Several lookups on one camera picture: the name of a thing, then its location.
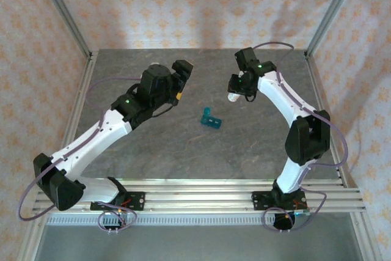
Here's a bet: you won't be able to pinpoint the teal pill organizer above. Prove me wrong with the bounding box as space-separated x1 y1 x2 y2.
200 106 223 130

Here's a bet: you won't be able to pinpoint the orange patterned cloth backdrop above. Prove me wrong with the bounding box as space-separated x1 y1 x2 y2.
0 0 391 261

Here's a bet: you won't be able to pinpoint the aluminium mounting rails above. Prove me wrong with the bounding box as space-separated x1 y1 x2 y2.
32 178 367 215

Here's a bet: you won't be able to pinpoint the small green circuit board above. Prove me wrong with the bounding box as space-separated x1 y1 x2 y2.
291 208 312 218

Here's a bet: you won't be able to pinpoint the grey metal sheet panel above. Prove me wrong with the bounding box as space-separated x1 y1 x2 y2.
33 224 366 261

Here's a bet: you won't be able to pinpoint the aluminium side rail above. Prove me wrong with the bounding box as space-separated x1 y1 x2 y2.
304 53 349 188
48 51 99 188

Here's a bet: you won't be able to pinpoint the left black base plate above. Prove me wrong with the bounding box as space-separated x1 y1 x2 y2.
90 191 145 212

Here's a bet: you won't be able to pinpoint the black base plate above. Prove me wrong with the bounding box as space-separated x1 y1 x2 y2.
252 190 307 211
90 191 145 212

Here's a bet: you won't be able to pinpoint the aluminium frame post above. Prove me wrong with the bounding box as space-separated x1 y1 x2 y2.
305 0 364 60
32 0 94 60

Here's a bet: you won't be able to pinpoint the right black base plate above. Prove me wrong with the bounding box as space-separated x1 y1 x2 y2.
252 190 307 211

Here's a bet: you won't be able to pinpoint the grey slotted cable duct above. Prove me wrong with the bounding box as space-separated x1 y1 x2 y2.
45 214 311 226

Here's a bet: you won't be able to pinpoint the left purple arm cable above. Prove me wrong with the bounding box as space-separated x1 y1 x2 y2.
16 76 144 233

